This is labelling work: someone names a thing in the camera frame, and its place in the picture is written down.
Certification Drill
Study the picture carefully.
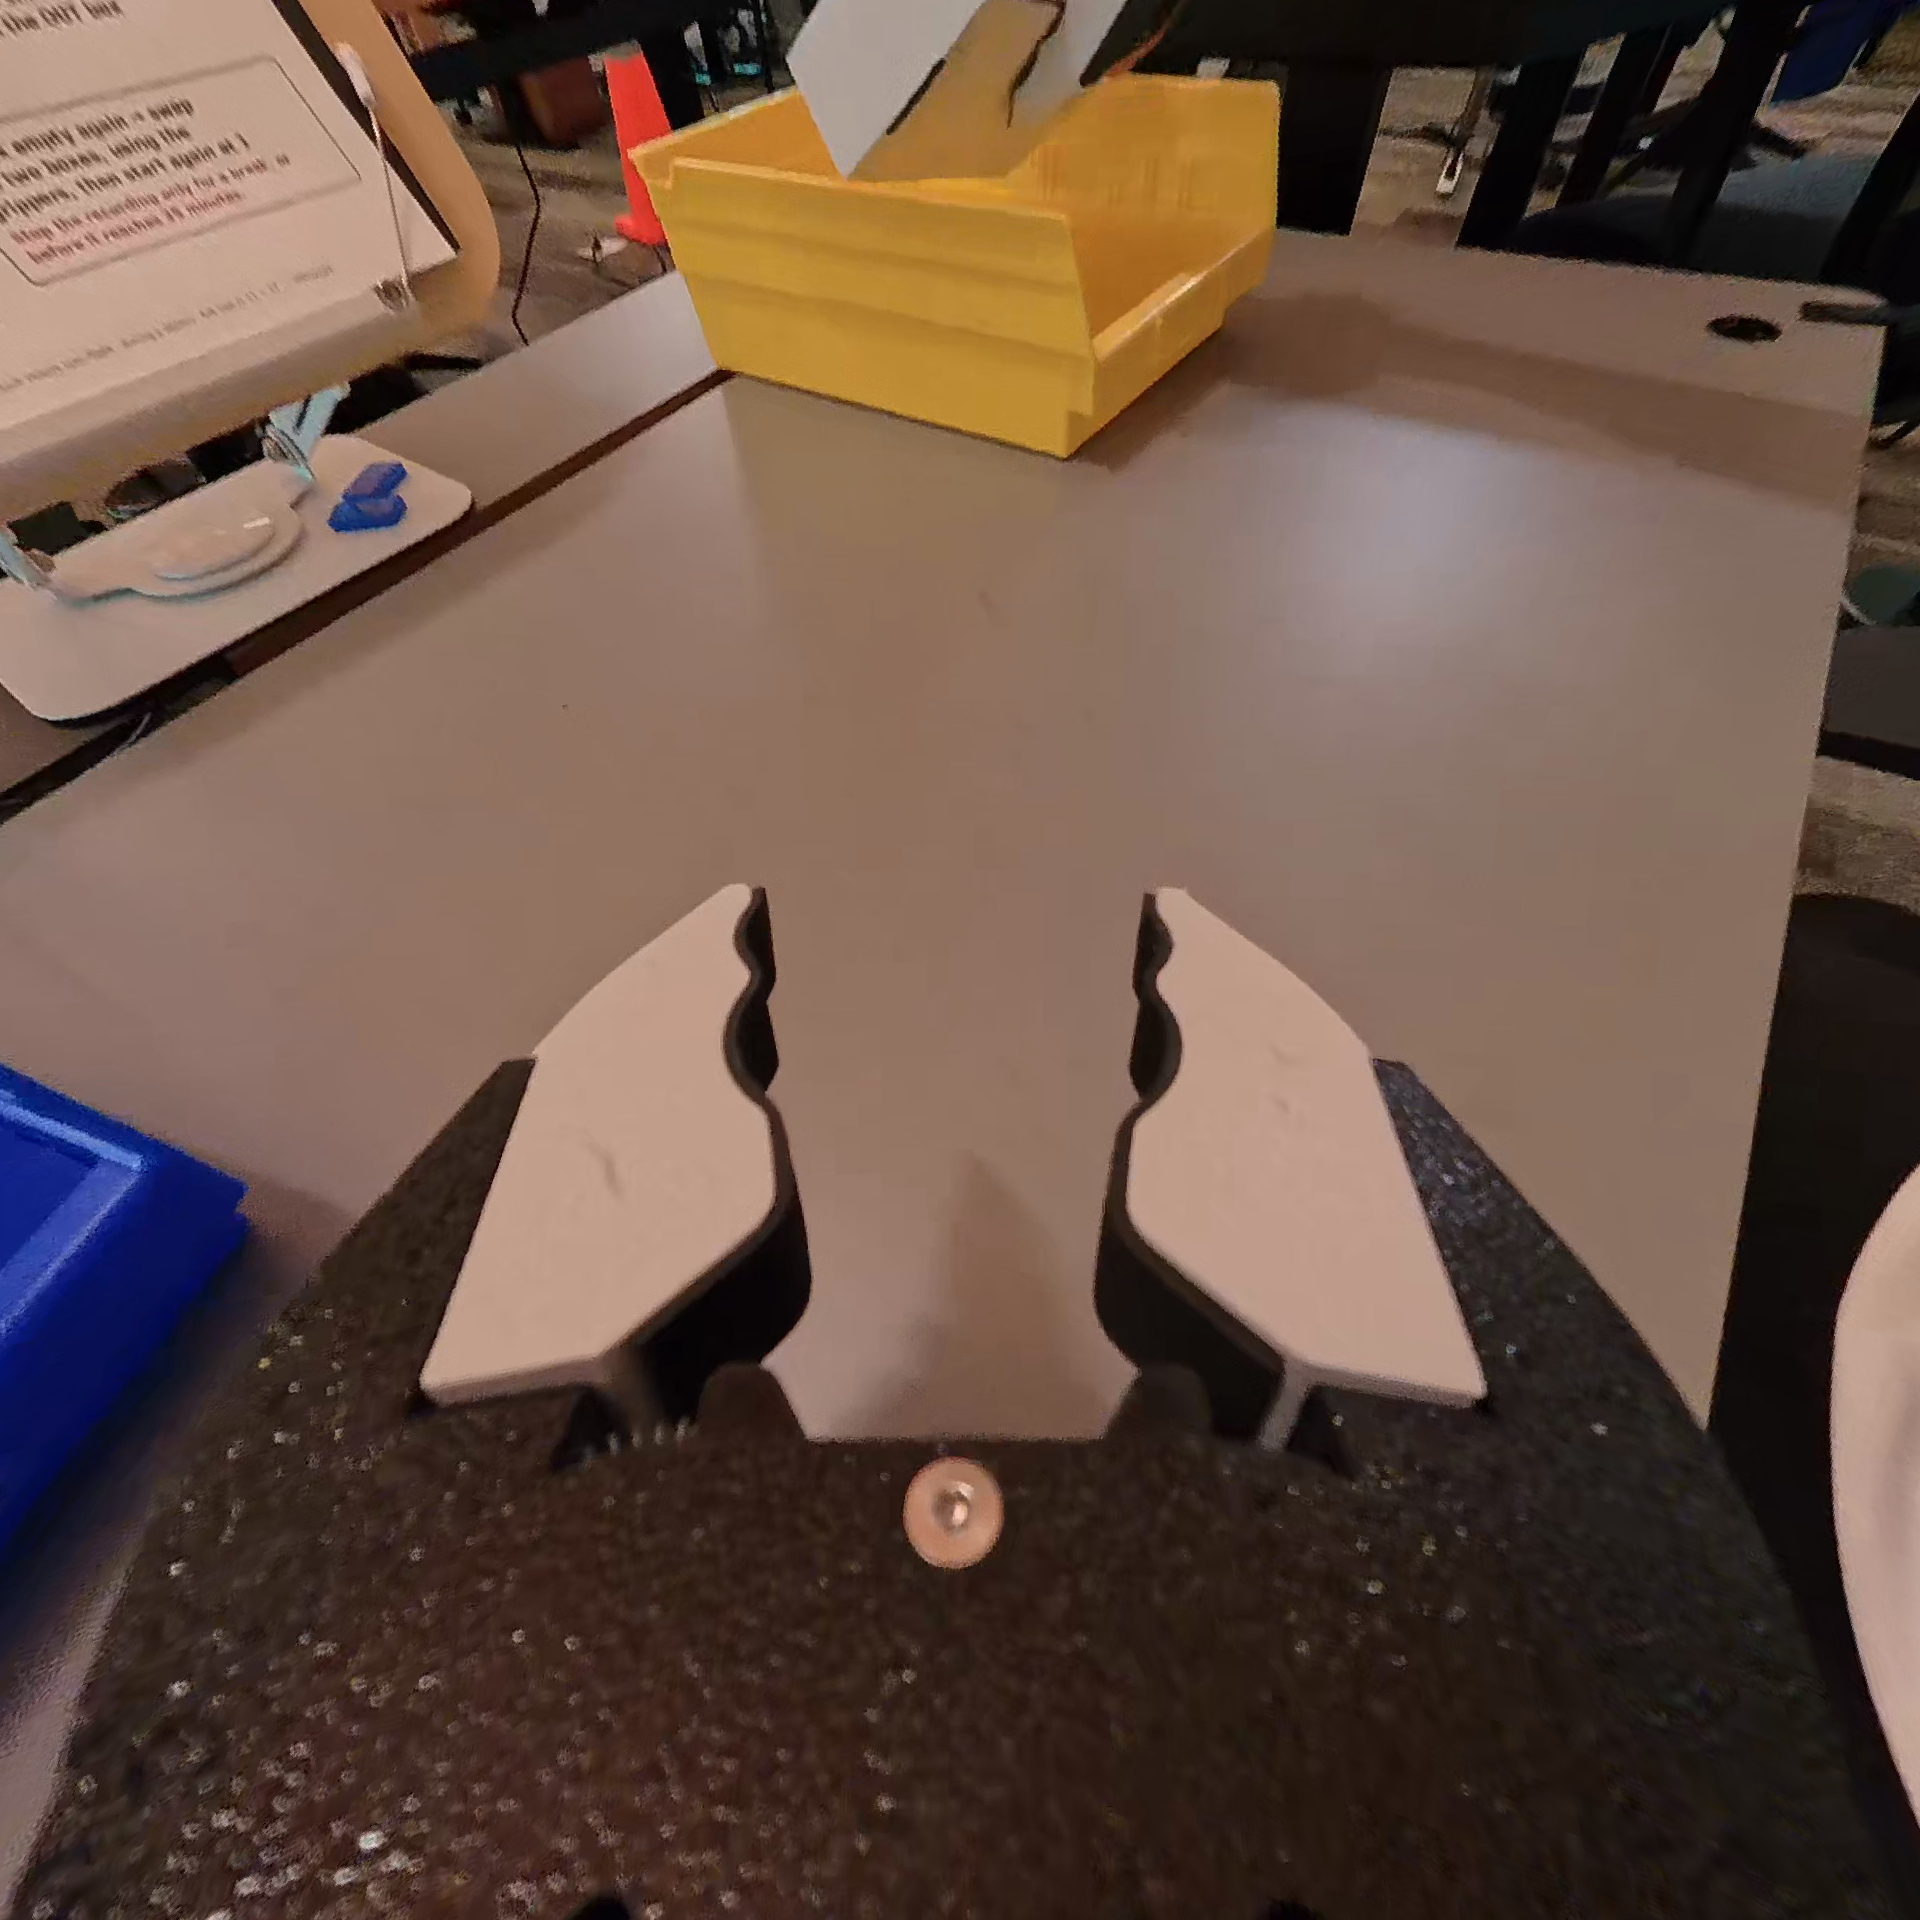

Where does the yellow plastic bin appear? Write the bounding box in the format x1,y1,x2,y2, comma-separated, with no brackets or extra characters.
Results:
631,73,1280,460

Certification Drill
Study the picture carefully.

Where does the black cable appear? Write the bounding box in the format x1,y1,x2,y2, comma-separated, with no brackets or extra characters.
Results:
501,135,542,351

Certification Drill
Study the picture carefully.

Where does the tan board with instruction sheet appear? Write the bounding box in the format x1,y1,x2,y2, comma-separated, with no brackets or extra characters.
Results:
0,0,500,480

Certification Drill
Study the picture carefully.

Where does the blue plastic bin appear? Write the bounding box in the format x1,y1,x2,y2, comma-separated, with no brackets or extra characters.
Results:
0,1062,247,1562

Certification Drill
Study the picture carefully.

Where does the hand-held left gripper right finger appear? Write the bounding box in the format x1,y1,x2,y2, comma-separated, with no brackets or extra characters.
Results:
1094,884,1489,1450

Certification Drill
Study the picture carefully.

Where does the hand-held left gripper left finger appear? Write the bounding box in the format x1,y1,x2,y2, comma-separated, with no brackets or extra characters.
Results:
419,882,817,1463

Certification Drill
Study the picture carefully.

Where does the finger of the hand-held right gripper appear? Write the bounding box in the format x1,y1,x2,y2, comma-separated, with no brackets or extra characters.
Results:
1009,0,1148,132
784,0,998,180

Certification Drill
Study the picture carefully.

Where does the white board stand base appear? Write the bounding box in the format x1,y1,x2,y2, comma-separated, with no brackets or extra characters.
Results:
0,436,472,721

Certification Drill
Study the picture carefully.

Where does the person's white shirt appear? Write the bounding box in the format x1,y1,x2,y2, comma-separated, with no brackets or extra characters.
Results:
1828,1163,1920,1816

